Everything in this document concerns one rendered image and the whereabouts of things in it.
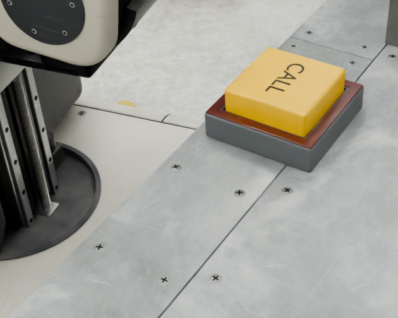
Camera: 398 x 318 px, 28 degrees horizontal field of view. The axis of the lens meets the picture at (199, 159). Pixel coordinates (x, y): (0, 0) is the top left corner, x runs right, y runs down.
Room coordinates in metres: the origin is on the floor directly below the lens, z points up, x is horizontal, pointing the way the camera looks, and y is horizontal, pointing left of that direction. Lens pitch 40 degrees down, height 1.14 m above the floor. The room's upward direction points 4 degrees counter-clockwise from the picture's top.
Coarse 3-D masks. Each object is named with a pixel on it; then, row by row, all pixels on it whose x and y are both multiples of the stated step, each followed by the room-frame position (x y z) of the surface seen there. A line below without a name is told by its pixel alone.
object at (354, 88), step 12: (348, 84) 0.44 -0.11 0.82; (360, 84) 0.44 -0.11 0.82; (348, 96) 0.43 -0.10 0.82; (216, 108) 0.42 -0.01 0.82; (336, 108) 0.41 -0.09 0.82; (228, 120) 0.41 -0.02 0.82; (240, 120) 0.41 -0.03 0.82; (324, 120) 0.40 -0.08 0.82; (264, 132) 0.40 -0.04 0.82; (276, 132) 0.39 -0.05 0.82; (288, 132) 0.39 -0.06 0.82; (312, 132) 0.39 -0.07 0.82; (324, 132) 0.39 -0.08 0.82; (300, 144) 0.38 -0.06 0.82; (312, 144) 0.38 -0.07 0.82
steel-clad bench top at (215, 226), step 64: (384, 0) 0.59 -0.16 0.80; (384, 64) 0.49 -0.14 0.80; (384, 128) 0.42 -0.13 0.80; (192, 192) 0.37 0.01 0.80; (256, 192) 0.36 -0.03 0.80; (320, 192) 0.36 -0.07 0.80; (384, 192) 0.35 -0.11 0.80; (128, 256) 0.32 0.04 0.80; (192, 256) 0.31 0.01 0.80; (256, 256) 0.31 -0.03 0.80; (320, 256) 0.30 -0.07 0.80; (384, 256) 0.30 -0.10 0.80
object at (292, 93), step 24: (264, 72) 0.44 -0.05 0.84; (288, 72) 0.44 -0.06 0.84; (312, 72) 0.43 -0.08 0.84; (336, 72) 0.43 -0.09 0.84; (240, 96) 0.42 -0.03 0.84; (264, 96) 0.41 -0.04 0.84; (288, 96) 0.41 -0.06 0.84; (312, 96) 0.41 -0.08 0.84; (336, 96) 0.43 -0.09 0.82; (264, 120) 0.41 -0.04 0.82; (288, 120) 0.40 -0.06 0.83; (312, 120) 0.40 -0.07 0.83
